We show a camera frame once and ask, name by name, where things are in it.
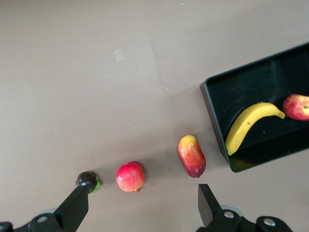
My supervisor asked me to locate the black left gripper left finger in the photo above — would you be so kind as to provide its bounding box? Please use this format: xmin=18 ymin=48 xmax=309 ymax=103
xmin=0 ymin=185 xmax=89 ymax=232

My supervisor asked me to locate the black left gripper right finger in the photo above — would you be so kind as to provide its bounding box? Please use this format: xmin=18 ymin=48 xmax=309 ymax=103
xmin=196 ymin=184 xmax=293 ymax=232

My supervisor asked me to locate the yellow banana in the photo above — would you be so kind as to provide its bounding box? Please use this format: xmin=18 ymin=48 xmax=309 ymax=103
xmin=225 ymin=102 xmax=286 ymax=156

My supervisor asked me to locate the black rectangular box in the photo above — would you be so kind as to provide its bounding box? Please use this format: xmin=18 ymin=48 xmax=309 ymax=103
xmin=200 ymin=42 xmax=309 ymax=173

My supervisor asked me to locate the red yellow apple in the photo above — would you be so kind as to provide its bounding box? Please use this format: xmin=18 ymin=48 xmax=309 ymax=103
xmin=282 ymin=94 xmax=309 ymax=121

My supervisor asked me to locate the dark purple mangosteen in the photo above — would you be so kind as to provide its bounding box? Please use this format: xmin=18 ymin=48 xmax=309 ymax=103
xmin=74 ymin=171 xmax=102 ymax=194

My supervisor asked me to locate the red yellow mango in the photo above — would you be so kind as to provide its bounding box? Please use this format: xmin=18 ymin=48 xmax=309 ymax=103
xmin=178 ymin=134 xmax=207 ymax=179

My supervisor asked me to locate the red pomegranate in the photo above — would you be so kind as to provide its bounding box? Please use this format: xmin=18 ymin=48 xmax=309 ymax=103
xmin=115 ymin=161 xmax=145 ymax=194

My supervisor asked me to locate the small grey tape patch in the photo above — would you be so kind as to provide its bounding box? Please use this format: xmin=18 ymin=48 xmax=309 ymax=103
xmin=112 ymin=49 xmax=126 ymax=62

